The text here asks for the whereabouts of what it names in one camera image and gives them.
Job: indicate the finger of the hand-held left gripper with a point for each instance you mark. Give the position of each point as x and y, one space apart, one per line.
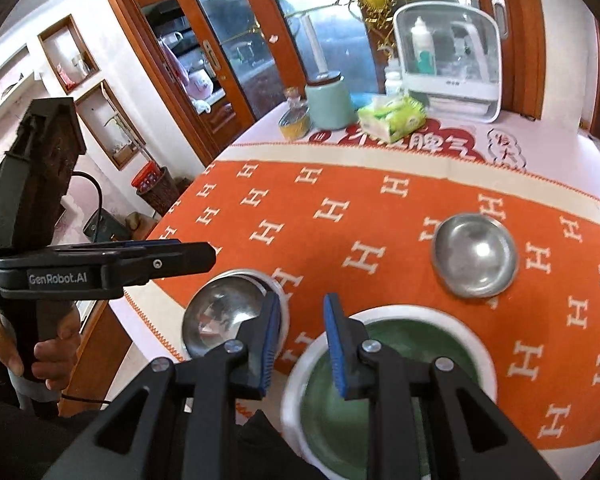
150 244
175 260

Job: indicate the green plate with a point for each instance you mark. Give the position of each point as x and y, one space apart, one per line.
405 335

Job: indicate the plain white plate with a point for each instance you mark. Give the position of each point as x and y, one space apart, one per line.
292 400

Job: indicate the copper-toned steel bowl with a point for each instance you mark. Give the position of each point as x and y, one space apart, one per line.
475 255

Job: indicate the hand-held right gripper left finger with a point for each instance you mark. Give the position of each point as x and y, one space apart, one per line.
267 350

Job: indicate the pink kitchen appliance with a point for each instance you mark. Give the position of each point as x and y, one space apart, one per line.
197 85

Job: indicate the small glass jar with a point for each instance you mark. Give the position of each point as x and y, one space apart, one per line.
293 97

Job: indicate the person's left forearm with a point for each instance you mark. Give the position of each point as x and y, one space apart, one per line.
10 435

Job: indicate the orange patterned tablecloth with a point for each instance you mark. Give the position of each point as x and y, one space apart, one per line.
330 240

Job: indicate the white clear-lid storage box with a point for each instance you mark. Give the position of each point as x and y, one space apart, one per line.
480 90

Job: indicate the yellow tin can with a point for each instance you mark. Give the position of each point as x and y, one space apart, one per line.
295 127

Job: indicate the wooden wall niche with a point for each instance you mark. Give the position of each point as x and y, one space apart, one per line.
110 125
70 52

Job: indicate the large steel bowl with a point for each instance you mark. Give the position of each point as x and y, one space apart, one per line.
279 305

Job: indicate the wooden glass sliding door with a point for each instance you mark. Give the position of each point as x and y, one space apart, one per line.
230 20

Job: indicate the white pill bottle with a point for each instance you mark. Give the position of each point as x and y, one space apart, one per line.
393 85

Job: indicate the pink steel-lined bowl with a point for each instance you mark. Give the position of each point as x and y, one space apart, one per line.
220 315

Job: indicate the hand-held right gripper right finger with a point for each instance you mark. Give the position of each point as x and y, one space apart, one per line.
335 355

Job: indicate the green tissue pack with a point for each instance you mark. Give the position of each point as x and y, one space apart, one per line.
390 117

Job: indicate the white bottle teal label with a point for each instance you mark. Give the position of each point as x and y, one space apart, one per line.
422 45

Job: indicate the black bag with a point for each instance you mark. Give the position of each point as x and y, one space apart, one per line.
105 227

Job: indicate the teal canister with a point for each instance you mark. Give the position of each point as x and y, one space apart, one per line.
330 105

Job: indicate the person's left hand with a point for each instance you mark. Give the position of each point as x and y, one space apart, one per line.
55 355

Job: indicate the wicker basket red lid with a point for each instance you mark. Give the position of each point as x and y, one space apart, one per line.
155 187

